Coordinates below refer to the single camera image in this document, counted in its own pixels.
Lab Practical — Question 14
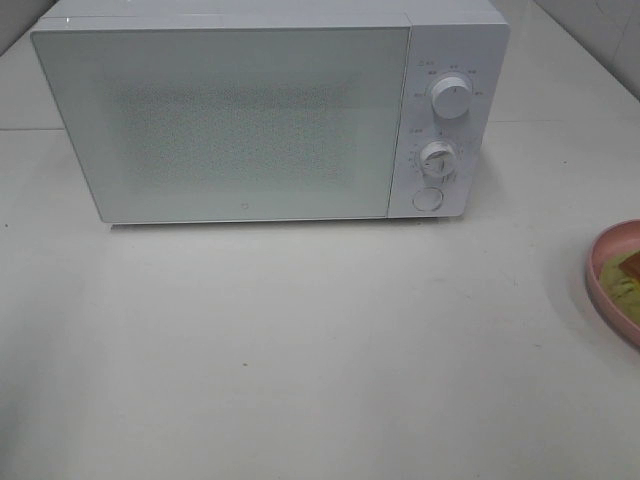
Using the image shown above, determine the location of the round door release button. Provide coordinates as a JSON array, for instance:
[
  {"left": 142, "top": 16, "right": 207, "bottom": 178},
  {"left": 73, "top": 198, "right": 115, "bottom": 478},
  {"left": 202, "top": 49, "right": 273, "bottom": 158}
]
[{"left": 412, "top": 187, "right": 444, "bottom": 212}]

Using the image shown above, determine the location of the white timer knob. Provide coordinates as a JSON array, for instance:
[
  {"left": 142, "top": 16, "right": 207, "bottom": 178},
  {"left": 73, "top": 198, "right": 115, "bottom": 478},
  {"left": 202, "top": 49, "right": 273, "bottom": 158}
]
[{"left": 419, "top": 141, "right": 457, "bottom": 178}]

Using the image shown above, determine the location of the white microwave door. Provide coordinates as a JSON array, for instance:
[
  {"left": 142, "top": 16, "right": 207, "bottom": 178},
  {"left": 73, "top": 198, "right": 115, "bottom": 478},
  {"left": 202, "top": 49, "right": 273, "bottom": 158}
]
[{"left": 32, "top": 28, "right": 409, "bottom": 224}]

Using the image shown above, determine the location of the pink plate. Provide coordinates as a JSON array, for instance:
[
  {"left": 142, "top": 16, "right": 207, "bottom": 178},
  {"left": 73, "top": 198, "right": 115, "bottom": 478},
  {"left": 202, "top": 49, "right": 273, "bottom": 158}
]
[{"left": 585, "top": 219, "right": 639, "bottom": 348}]

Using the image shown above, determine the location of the toast sandwich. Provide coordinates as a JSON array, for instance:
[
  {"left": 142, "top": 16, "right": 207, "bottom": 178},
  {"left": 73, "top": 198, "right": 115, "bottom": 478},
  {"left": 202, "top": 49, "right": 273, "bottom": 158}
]
[{"left": 599, "top": 250, "right": 639, "bottom": 324}]

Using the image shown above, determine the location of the white microwave oven body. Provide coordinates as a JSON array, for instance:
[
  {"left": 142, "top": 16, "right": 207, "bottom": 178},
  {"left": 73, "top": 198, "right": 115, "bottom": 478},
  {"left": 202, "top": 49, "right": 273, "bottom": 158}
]
[{"left": 31, "top": 1, "right": 510, "bottom": 218}]

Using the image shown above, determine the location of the white power knob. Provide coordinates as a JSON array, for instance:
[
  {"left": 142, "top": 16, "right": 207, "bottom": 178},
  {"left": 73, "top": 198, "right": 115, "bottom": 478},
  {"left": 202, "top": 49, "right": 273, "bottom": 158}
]
[{"left": 430, "top": 72, "right": 473, "bottom": 120}]

